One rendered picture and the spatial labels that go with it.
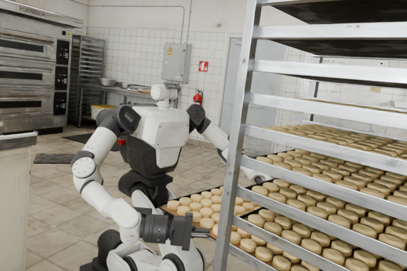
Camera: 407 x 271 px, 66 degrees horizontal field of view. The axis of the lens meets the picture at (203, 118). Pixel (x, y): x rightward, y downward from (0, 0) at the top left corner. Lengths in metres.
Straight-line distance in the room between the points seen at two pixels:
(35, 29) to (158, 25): 2.20
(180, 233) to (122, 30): 6.17
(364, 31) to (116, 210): 0.84
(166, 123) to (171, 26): 4.99
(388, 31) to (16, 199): 1.66
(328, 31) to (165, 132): 0.83
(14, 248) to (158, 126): 1.00
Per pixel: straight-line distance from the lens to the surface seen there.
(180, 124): 1.42
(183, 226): 1.05
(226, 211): 0.93
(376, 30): 0.77
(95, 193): 1.13
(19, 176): 1.78
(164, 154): 1.42
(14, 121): 5.58
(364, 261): 0.92
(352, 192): 0.78
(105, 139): 1.25
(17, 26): 5.50
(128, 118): 1.30
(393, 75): 0.74
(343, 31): 0.79
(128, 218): 1.04
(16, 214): 1.85
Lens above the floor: 1.27
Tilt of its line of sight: 7 degrees down
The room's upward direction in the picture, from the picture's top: 7 degrees clockwise
